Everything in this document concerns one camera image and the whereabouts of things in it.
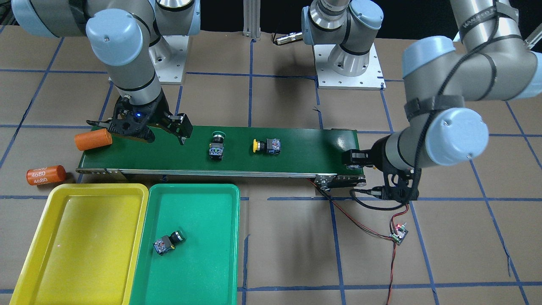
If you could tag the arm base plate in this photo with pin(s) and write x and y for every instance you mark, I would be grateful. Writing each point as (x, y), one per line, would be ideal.
(168, 58)
(337, 69)

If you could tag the green plastic tray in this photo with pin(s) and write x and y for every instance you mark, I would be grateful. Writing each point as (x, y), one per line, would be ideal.
(201, 270)

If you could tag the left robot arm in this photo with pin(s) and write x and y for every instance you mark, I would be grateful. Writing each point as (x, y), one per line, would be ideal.
(438, 81)

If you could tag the green push button switch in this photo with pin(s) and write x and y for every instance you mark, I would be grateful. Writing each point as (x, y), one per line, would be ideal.
(216, 146)

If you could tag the plain orange cylinder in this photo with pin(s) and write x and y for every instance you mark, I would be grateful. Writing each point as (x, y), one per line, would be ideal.
(93, 139)

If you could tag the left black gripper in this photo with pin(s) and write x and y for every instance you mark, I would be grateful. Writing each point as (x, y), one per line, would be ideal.
(377, 155)

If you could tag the green conveyor belt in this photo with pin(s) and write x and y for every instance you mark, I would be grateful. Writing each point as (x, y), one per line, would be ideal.
(305, 153)

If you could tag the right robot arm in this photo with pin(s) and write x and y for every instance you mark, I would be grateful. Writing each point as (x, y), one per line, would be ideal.
(129, 38)

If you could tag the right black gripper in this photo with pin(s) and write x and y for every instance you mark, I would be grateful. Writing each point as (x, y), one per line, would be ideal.
(157, 111)

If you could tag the aluminium frame post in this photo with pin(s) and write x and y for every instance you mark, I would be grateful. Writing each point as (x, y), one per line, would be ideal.
(251, 19)

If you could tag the yellow plastic tray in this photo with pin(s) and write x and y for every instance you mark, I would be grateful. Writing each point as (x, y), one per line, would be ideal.
(86, 246)

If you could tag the orange cylinder with white text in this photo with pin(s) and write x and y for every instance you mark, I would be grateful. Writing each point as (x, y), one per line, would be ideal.
(46, 175)

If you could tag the small motor controller board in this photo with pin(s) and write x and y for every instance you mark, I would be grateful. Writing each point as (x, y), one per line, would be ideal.
(399, 233)

